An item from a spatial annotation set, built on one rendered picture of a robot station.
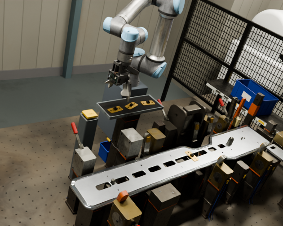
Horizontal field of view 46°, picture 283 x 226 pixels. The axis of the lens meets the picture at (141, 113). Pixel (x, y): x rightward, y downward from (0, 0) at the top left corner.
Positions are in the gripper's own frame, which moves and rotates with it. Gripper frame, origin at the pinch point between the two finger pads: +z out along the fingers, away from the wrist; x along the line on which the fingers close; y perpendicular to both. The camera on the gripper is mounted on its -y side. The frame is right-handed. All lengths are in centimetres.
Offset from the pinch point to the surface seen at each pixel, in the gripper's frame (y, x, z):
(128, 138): 4.9, 17.4, 14.3
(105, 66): -193, -209, 117
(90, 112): 14.2, -3.3, 9.3
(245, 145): -71, 49, 25
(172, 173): -8.0, 40.3, 25.3
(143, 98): -23.9, -2.0, 9.3
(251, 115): -106, 33, 22
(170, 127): -28.1, 18.5, 17.3
